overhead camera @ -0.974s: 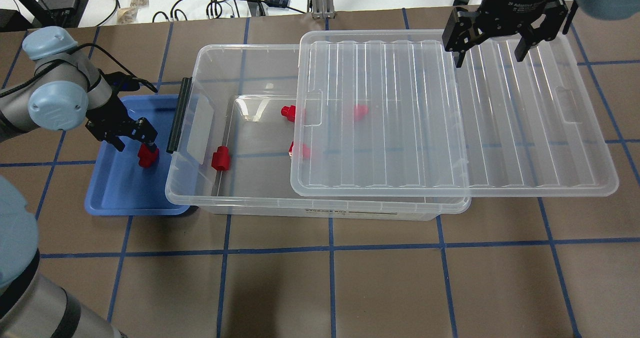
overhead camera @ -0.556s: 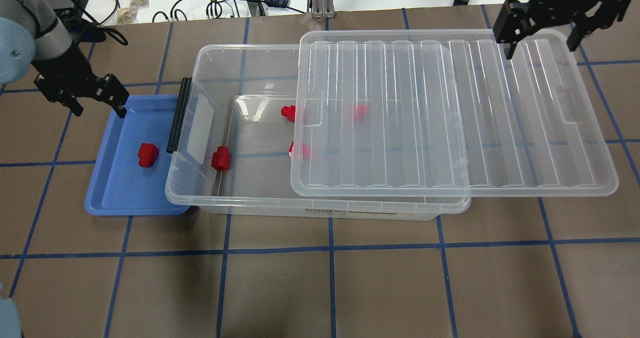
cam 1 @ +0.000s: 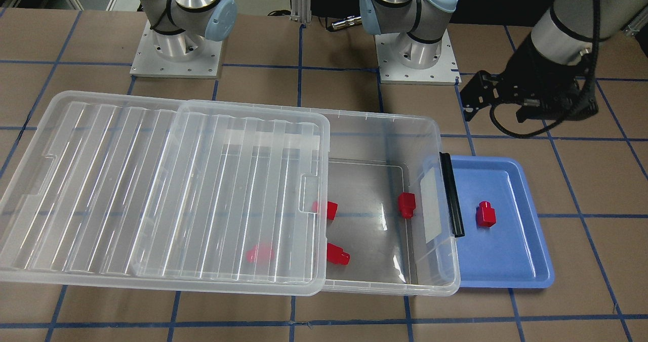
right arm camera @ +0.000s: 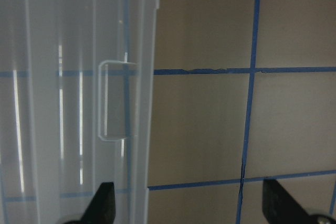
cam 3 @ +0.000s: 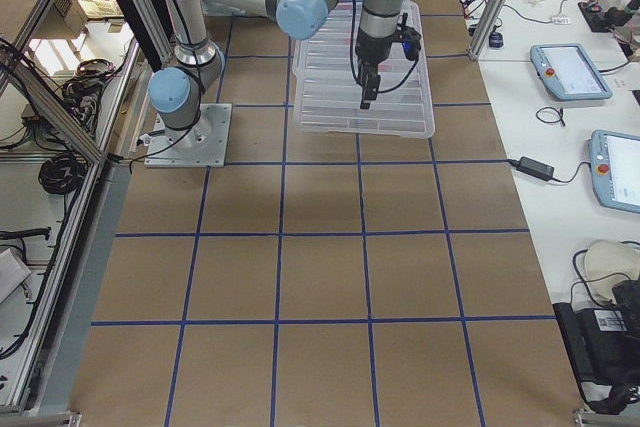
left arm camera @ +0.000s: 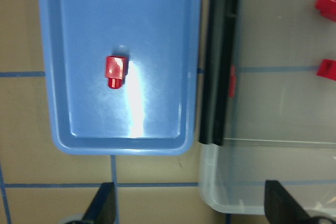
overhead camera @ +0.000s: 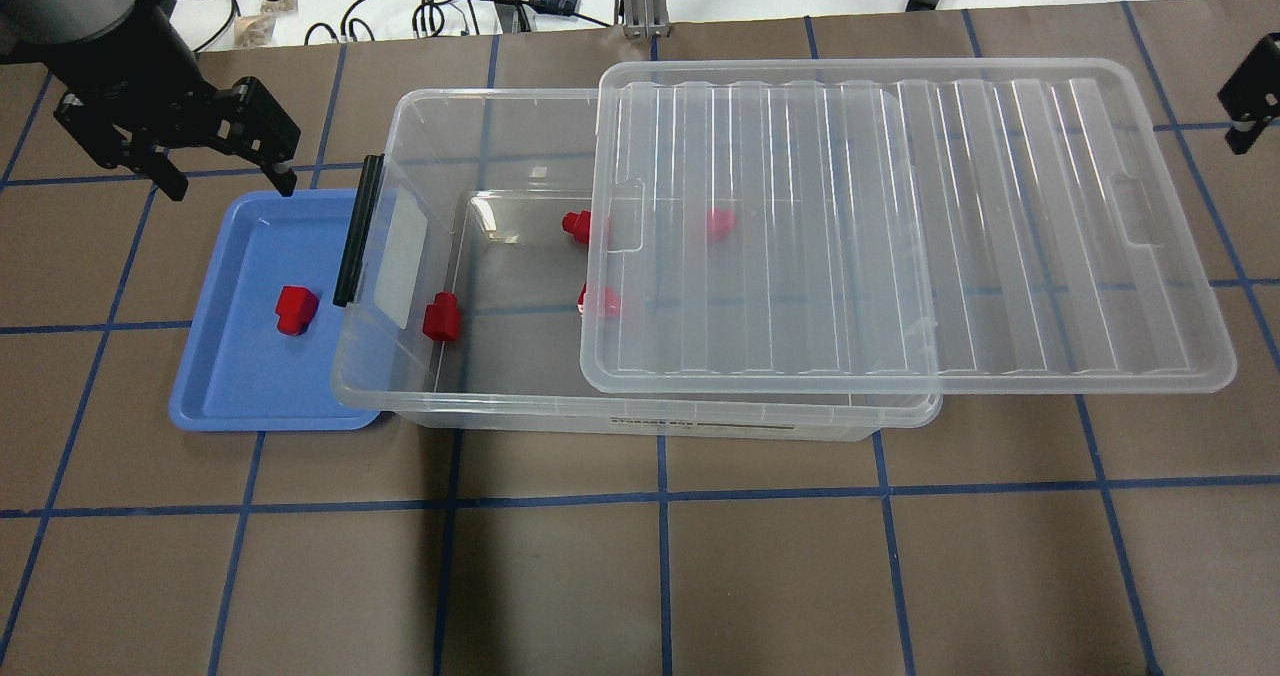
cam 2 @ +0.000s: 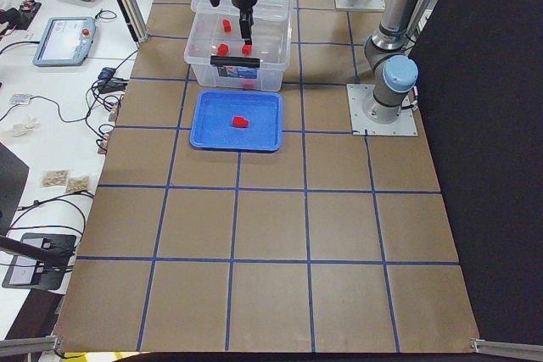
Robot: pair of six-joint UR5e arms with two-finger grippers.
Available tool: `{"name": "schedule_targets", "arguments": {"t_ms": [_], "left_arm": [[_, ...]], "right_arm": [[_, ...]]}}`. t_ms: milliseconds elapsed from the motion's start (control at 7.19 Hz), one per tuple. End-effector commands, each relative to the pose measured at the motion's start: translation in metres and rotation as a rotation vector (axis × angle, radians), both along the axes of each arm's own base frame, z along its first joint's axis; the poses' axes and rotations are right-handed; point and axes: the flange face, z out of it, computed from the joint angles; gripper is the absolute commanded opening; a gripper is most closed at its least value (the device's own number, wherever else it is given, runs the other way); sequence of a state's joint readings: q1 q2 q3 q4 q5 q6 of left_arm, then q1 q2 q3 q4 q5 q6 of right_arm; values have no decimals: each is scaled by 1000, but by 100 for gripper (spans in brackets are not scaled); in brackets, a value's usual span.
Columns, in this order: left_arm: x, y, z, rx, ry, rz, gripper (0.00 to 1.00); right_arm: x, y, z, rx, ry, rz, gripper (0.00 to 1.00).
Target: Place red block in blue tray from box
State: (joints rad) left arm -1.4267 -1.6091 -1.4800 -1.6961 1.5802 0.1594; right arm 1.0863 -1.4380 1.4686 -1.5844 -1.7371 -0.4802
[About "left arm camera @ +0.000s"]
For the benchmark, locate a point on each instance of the red block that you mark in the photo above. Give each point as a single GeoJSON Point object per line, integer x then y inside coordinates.
{"type": "Point", "coordinates": [326, 8]}
{"type": "Point", "coordinates": [327, 69]}
{"type": "Point", "coordinates": [116, 71]}
{"type": "Point", "coordinates": [232, 82]}

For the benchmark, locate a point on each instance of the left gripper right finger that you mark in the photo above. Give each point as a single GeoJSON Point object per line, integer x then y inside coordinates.
{"type": "Point", "coordinates": [281, 207]}

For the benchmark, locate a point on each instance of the blue plastic tray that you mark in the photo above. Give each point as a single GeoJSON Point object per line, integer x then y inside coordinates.
{"type": "Point", "coordinates": [153, 113]}

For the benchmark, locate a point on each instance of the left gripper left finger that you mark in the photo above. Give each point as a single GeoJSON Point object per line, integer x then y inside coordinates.
{"type": "Point", "coordinates": [102, 209]}

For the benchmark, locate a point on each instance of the clear plastic storage box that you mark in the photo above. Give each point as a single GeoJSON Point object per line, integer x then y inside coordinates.
{"type": "Point", "coordinates": [280, 125]}

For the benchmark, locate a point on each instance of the black box latch handle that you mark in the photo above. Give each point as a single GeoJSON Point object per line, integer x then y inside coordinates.
{"type": "Point", "coordinates": [219, 50]}

